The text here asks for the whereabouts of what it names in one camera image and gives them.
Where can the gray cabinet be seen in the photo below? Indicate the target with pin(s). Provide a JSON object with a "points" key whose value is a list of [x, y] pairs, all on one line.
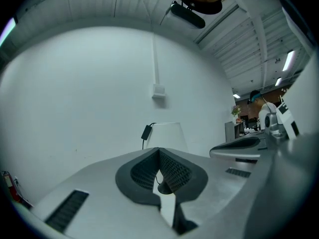
{"points": [[231, 131]]}

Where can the flower vase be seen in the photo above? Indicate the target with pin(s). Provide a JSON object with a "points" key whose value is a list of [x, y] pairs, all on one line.
{"points": [[236, 111]]}

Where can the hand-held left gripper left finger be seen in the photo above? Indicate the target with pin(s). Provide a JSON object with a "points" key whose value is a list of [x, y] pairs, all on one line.
{"points": [[107, 203]]}

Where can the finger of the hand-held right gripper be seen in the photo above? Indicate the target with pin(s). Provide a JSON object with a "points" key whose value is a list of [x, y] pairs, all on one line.
{"points": [[236, 152]]}

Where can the black head camera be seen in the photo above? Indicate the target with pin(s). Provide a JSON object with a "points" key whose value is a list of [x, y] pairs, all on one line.
{"points": [[188, 15]]}

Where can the white round table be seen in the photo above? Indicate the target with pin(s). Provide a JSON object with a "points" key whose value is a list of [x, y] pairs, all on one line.
{"points": [[167, 208]]}

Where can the red fire extinguisher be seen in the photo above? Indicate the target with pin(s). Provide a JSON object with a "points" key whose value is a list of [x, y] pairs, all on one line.
{"points": [[8, 183]]}

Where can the narrow ceiling light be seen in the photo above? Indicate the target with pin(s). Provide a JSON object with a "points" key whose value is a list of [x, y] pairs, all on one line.
{"points": [[7, 31], [288, 60], [278, 81]]}

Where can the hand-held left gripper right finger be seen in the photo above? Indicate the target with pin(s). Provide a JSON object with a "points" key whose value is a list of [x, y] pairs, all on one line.
{"points": [[214, 183]]}

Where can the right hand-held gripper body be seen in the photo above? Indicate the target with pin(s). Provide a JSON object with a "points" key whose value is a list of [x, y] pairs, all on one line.
{"points": [[276, 128]]}

